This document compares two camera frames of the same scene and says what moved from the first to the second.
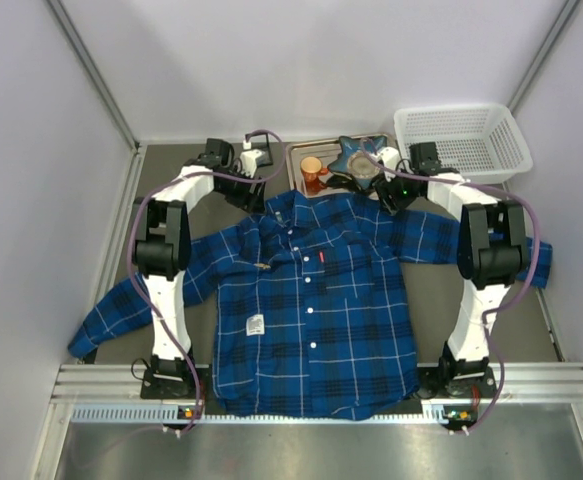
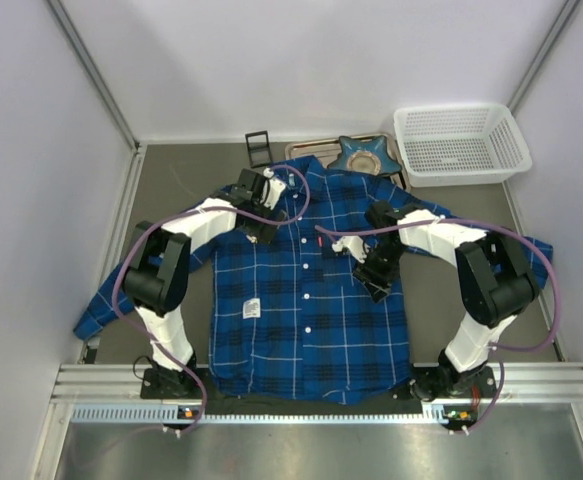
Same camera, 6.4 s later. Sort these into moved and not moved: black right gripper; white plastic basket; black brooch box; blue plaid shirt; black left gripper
Moved: black right gripper; black left gripper; blue plaid shirt
Not moved: white plastic basket; black brooch box
